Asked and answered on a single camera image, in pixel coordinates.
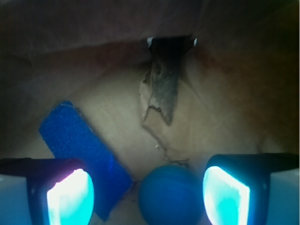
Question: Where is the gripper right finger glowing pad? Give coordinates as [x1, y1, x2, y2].
[202, 153, 300, 225]

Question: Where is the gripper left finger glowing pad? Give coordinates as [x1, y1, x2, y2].
[0, 158, 94, 225]

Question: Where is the brown wood chip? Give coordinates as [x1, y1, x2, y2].
[148, 58, 181, 125]

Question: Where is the blue felt rectangle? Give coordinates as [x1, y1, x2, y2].
[39, 101, 133, 221]

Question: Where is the teal foam ball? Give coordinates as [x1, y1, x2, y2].
[138, 165, 203, 225]

